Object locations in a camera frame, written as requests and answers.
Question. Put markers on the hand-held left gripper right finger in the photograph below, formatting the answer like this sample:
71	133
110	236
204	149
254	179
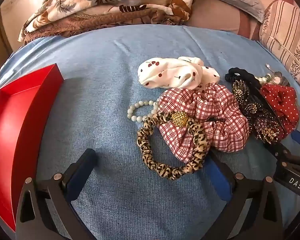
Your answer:
218	175

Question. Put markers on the red polka dot scrunchie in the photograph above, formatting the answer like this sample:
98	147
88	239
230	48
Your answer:
285	102

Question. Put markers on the black scrunchie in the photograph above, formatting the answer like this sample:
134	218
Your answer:
240	72

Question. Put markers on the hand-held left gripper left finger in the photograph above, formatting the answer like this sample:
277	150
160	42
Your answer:
82	170

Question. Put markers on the white cherry print scrunchie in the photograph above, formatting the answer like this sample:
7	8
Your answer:
170	73

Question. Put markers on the striped floral pillow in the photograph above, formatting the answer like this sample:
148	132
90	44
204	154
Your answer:
287	35

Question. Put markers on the red plaid scrunchie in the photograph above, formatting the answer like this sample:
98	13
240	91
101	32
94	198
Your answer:
215	120

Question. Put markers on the brown quilted blanket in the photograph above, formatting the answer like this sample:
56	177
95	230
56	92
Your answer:
102	21

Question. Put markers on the small silver pin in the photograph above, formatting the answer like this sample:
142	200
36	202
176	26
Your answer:
268	67

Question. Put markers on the leopard print scrunchie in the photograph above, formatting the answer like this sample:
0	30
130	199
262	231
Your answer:
146	152

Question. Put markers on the red tray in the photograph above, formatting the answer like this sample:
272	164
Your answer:
12	130

